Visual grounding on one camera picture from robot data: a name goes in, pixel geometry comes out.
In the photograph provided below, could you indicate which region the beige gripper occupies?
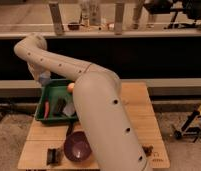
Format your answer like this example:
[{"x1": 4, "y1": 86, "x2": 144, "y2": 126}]
[{"x1": 28, "y1": 63, "x2": 48, "y2": 82}]

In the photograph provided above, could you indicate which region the blue sponge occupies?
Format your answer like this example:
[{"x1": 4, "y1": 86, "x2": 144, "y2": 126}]
[{"x1": 39, "y1": 77, "x2": 51, "y2": 86}]

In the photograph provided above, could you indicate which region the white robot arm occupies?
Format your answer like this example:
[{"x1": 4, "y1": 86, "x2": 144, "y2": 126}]
[{"x1": 14, "y1": 34, "x2": 153, "y2": 171}]

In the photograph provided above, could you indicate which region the dark block in tray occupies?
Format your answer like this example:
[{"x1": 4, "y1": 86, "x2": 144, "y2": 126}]
[{"x1": 53, "y1": 98, "x2": 66, "y2": 116}]

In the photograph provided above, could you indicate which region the green plastic tray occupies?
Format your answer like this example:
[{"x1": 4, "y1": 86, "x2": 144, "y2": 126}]
[{"x1": 35, "y1": 79, "x2": 78, "y2": 124}]

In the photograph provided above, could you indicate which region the grey cloth in tray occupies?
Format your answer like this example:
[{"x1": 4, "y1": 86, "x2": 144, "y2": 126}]
[{"x1": 62, "y1": 102, "x2": 76, "y2": 117}]

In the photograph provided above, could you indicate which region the orange ball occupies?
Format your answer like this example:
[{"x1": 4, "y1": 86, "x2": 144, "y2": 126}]
[{"x1": 67, "y1": 82, "x2": 75, "y2": 93}]

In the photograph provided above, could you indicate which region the red carrot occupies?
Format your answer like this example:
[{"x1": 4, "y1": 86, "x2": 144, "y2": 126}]
[{"x1": 44, "y1": 101, "x2": 50, "y2": 119}]

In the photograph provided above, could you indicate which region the black brush block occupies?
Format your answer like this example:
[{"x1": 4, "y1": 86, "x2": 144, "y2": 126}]
[{"x1": 47, "y1": 149, "x2": 57, "y2": 165}]

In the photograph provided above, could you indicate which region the purple bowl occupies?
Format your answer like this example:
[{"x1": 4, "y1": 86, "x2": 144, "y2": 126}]
[{"x1": 64, "y1": 131, "x2": 92, "y2": 162}]

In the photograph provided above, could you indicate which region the bunch of dark grapes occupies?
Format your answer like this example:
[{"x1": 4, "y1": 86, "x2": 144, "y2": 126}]
[{"x1": 143, "y1": 146, "x2": 153, "y2": 156}]

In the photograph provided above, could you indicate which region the black wheeled stand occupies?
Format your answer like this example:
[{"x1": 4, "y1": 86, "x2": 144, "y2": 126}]
[{"x1": 173, "y1": 104, "x2": 201, "y2": 143}]

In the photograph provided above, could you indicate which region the black spoon handle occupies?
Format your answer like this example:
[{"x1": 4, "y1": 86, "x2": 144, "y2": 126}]
[{"x1": 66, "y1": 122, "x2": 74, "y2": 137}]

